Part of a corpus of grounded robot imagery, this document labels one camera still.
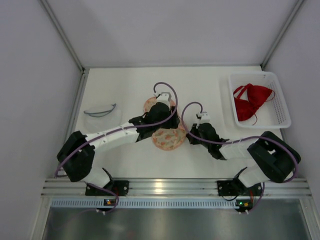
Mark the pink floral mesh laundry bag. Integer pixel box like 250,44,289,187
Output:
143,97,187,151

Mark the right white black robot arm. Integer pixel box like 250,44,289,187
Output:
186,123,301,188

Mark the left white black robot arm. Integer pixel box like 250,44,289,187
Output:
57,102,180,191

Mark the red bra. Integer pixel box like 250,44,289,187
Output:
233,83,276,126

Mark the clear plastic dome insert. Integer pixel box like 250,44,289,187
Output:
83,103,122,133

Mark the white plastic basket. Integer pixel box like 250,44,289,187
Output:
228,71,291,129

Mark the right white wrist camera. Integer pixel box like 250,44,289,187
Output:
196,111,211,125

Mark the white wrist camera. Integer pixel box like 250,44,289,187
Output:
196,111,211,125
154,92,172,103

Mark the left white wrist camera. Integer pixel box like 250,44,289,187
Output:
154,92,172,103

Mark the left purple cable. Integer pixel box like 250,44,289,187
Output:
53,82,178,213

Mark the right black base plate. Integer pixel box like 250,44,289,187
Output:
217,179,263,197

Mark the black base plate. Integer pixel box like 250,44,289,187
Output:
217,179,263,197
85,180,130,197

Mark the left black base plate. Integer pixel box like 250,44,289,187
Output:
85,180,130,197

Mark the aluminium mounting rail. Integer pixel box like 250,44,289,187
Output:
41,178,312,199

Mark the grey slotted cable duct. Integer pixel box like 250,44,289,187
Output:
51,198,252,209

